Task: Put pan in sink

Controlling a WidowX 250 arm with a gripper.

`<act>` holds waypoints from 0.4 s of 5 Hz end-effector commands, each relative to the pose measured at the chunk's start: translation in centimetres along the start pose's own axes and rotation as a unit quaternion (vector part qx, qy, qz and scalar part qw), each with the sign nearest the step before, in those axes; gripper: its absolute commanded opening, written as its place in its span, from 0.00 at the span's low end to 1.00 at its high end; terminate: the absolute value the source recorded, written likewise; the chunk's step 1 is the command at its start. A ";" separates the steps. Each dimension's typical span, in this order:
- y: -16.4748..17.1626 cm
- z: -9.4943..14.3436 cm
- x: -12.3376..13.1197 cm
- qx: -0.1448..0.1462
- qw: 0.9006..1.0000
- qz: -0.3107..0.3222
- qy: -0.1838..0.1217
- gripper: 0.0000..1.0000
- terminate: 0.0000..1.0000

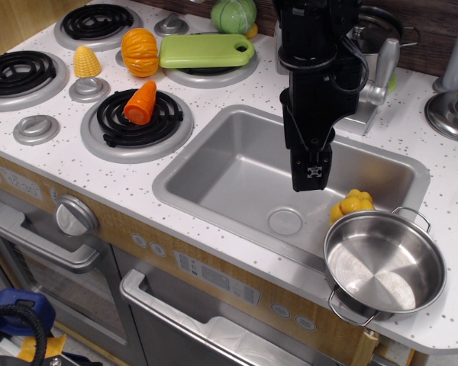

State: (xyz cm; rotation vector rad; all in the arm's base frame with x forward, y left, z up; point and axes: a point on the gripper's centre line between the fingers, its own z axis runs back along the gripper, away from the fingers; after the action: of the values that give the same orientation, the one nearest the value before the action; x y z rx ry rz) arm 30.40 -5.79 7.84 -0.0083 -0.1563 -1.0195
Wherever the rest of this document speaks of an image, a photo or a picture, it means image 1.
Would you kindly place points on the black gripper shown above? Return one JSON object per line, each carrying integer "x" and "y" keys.
{"x": 309, "y": 116}

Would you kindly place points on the stainless steel pan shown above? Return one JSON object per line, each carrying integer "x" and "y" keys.
{"x": 380, "y": 264}

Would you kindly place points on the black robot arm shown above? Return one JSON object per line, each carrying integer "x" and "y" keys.
{"x": 327, "y": 71}

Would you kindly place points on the grey toy sink basin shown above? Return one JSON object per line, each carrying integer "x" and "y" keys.
{"x": 235, "y": 174}

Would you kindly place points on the yellow toy bell pepper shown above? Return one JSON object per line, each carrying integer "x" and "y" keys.
{"x": 354, "y": 201}

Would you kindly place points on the silver toy faucet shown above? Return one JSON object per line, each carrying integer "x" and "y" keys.
{"x": 374, "y": 92}

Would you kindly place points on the back right burner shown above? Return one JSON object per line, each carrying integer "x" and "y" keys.
{"x": 209, "y": 78}

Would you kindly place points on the small yellow toy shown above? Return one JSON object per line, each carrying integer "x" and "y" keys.
{"x": 252, "y": 32}

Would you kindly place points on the steel pot lid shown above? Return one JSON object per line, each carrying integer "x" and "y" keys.
{"x": 441, "y": 113}

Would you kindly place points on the steel pot with lid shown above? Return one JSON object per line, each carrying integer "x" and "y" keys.
{"x": 375, "y": 26}

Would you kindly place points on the green plastic cutting board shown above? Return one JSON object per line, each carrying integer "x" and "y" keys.
{"x": 205, "y": 51}

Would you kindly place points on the green toy cabbage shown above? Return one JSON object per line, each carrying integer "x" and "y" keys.
{"x": 234, "y": 16}

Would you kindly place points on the front right black burner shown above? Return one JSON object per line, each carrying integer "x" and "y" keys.
{"x": 109, "y": 135}

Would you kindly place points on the black burner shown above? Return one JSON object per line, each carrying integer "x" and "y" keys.
{"x": 29, "y": 78}
{"x": 99, "y": 27}
{"x": 109, "y": 135}

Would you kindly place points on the orange toy carrot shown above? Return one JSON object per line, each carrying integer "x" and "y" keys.
{"x": 139, "y": 108}

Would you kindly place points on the silver stove knob back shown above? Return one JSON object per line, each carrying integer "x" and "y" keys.
{"x": 171, "y": 25}

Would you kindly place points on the silver stove knob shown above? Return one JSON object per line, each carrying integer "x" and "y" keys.
{"x": 36, "y": 129}
{"x": 89, "y": 89}
{"x": 171, "y": 25}

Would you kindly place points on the toy dishwasher door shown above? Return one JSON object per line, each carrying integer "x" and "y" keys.
{"x": 207, "y": 318}

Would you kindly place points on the orange toy pumpkin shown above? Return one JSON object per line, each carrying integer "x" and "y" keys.
{"x": 139, "y": 52}

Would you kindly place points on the silver stove knob middle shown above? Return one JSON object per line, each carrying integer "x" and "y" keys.
{"x": 89, "y": 89}

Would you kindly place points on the silver oven dial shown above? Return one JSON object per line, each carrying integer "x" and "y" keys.
{"x": 73, "y": 217}

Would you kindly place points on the yellow toy corn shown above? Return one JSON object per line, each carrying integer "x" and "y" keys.
{"x": 85, "y": 63}

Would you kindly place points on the back left black burner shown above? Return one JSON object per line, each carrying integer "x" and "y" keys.
{"x": 99, "y": 27}

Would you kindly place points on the silver stove knob front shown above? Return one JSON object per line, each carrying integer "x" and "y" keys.
{"x": 36, "y": 129}

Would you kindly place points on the toy oven door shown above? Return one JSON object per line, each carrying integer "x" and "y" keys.
{"x": 78, "y": 275}

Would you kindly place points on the front left black burner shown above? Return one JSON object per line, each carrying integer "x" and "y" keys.
{"x": 29, "y": 78}

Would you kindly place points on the blue object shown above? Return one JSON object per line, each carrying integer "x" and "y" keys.
{"x": 22, "y": 313}

